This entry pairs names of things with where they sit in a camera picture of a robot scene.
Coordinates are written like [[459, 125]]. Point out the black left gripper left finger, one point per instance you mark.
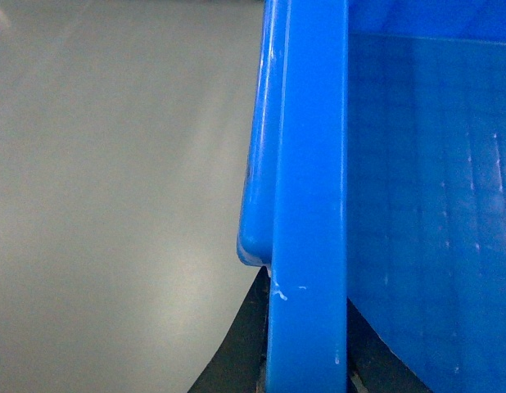
[[239, 364]]

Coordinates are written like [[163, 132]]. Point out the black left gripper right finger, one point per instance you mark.
[[371, 365]]

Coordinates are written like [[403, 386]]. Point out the blue plastic crate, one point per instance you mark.
[[377, 174]]

